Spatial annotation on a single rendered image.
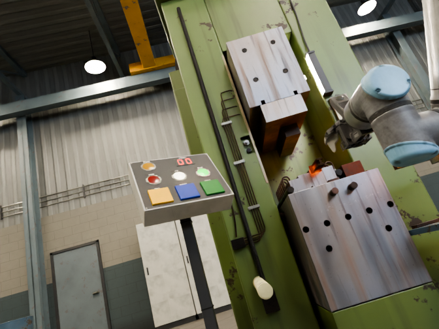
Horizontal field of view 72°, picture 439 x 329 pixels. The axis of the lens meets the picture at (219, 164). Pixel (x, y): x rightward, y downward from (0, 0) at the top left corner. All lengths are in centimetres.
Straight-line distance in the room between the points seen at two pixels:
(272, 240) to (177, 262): 518
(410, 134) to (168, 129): 752
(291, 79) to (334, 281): 90
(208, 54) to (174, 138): 620
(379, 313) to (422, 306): 15
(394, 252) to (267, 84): 89
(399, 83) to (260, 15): 133
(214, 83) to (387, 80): 111
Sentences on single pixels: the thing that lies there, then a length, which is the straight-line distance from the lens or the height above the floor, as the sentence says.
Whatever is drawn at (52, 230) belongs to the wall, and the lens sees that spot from 809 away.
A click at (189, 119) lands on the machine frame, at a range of 211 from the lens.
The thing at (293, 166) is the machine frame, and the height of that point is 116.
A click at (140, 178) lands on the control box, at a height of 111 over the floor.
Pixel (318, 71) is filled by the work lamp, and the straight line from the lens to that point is 172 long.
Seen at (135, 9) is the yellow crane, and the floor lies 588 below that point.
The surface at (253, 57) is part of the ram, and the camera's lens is 161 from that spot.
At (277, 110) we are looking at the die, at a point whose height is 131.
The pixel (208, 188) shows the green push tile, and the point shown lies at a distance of 114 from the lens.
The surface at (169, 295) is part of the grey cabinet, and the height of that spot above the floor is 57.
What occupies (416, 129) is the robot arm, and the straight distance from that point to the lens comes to 73.
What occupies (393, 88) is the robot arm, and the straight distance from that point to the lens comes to 74.
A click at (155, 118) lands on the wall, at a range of 825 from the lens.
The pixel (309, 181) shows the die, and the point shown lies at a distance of 135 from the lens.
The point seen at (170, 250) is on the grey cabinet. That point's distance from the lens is 655.
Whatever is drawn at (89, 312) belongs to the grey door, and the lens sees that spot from 760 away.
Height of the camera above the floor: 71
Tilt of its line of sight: 19 degrees up
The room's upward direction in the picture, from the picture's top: 17 degrees counter-clockwise
